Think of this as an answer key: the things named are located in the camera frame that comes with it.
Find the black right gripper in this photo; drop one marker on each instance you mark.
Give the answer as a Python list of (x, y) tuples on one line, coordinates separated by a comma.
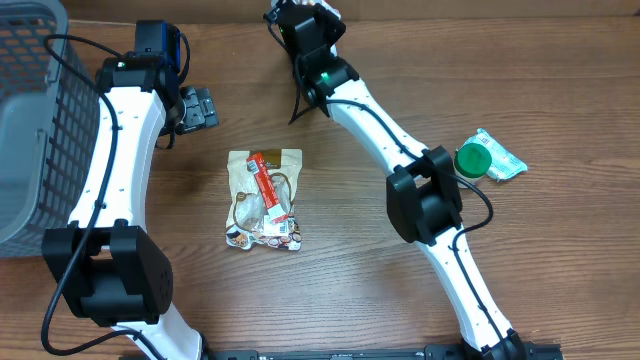
[(298, 7)]

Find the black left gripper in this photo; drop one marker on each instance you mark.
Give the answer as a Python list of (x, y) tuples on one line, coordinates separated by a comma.
[(201, 114)]

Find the red stick packet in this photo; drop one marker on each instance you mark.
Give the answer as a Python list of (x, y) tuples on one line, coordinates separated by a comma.
[(257, 166)]

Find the beige snack bag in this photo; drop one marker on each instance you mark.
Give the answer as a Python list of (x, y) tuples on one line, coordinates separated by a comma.
[(248, 223)]

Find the green lid jar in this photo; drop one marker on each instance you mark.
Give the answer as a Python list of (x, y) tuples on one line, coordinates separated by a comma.
[(472, 160)]

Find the teal snack packet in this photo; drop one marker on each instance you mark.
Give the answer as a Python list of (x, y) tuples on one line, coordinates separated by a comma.
[(505, 166)]

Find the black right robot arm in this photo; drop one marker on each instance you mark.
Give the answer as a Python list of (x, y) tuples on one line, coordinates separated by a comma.
[(423, 200)]

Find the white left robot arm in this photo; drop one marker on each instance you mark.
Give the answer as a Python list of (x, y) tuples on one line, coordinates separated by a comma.
[(106, 266)]

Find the grey plastic mesh basket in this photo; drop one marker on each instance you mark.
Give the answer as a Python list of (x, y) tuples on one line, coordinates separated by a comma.
[(49, 124)]

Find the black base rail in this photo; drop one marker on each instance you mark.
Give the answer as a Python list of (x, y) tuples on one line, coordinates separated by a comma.
[(429, 352)]

